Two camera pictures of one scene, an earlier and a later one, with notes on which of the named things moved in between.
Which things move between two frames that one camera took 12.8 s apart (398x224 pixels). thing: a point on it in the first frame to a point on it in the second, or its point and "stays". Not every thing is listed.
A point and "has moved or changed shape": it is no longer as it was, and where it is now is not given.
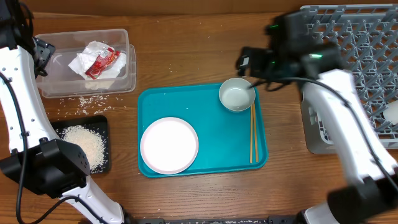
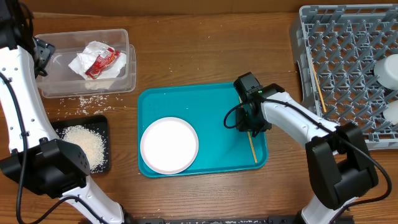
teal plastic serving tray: x=223 y=134 stays
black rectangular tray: x=98 y=123 stays
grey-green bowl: x=235 y=94 to x=387 y=70
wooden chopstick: x=251 y=135 has moved or changed shape
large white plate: x=169 y=145 stays
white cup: x=391 y=113 stays
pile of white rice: x=92 y=144 stays
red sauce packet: x=106 y=58 stays
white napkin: x=87 y=55 stays
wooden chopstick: x=255 y=137 has moved or changed shape
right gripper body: x=263 y=65 to x=252 y=122
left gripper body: x=43 y=55 stays
